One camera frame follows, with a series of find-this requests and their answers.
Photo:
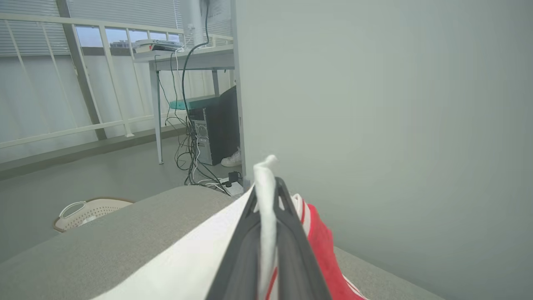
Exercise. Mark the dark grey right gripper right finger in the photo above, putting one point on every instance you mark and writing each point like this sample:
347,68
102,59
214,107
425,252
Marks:
297,266

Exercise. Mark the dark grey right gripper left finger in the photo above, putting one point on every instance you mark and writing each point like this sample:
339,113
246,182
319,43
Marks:
239,266

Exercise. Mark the red basketball jersey number 23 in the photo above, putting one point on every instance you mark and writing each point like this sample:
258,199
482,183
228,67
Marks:
187,266

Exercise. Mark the white power strip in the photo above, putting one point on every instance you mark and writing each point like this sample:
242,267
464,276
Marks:
227,187

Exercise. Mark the black power adapter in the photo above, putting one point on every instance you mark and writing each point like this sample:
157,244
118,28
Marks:
234,177

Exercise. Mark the white sneaker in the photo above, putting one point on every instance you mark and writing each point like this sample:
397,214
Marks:
232,160

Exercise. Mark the black computer tower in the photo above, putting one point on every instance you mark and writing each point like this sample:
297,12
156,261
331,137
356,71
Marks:
222,129

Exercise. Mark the beige plastic laundry basket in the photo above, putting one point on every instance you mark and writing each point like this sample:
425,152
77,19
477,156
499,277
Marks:
95,210

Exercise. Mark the grey partition panel beside desk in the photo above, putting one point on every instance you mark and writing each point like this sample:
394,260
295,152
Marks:
374,125

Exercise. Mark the white desk with metal legs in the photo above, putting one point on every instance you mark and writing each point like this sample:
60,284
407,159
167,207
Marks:
195,58

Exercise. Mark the white metal window railing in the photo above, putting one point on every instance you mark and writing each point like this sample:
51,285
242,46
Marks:
112,83

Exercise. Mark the stack of books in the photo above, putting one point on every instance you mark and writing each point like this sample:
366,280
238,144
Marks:
158,44

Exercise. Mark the white cylindrical device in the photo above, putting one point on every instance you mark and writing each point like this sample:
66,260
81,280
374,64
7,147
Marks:
192,16

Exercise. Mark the white window blinds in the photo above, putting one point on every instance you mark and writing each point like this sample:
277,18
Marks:
33,37

